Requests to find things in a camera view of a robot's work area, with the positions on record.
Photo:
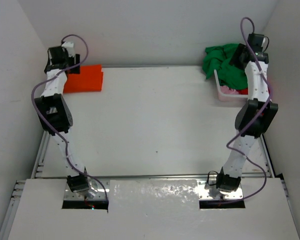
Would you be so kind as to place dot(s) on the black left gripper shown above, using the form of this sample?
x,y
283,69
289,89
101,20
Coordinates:
x,y
75,60

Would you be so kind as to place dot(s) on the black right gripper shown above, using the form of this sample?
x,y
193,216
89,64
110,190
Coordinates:
x,y
234,59

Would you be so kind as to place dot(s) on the green t shirt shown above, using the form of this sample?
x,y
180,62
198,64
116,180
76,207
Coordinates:
x,y
218,58

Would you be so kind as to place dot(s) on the orange t shirt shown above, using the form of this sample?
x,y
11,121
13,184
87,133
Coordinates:
x,y
90,79

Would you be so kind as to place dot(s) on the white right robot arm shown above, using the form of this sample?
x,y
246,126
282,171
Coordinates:
x,y
255,116

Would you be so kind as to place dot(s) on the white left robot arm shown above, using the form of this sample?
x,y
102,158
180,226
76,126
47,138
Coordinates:
x,y
58,122

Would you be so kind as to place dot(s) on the red t shirt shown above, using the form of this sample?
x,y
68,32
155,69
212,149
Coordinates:
x,y
243,91

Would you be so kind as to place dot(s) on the pink t shirt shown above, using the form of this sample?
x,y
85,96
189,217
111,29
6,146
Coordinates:
x,y
228,91

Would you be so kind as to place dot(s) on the white plastic bin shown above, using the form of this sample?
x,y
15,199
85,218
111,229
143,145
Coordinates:
x,y
227,100

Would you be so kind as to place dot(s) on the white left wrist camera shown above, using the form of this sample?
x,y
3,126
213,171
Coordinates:
x,y
69,46

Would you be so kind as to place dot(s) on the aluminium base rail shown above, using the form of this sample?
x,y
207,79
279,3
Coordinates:
x,y
204,188

